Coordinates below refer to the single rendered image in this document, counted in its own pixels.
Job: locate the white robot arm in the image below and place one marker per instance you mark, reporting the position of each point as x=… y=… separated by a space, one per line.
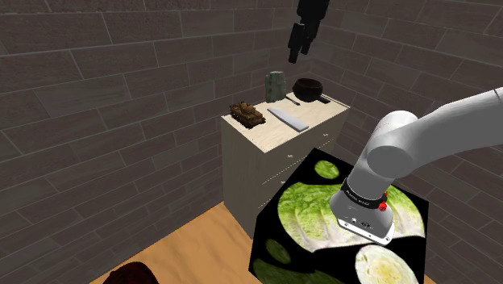
x=440 y=129

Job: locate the small dark spoon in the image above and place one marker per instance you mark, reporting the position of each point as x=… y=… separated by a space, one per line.
x=293 y=101

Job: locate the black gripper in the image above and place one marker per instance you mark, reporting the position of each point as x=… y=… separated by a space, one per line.
x=312 y=12

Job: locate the cabbage patterned robot stand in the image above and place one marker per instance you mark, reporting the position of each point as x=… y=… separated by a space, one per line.
x=298 y=212

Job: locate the grey flat long bar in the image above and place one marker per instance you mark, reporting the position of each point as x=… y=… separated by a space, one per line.
x=288 y=119

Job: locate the grey-green stone figure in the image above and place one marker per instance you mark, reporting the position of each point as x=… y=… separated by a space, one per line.
x=274 y=87

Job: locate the pale wooden chest of drawers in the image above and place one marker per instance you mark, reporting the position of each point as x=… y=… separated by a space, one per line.
x=243 y=165

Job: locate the brown toy tank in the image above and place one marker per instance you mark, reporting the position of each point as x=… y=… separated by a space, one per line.
x=246 y=114

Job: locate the dark red rounded object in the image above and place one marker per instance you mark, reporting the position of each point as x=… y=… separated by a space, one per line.
x=133 y=275

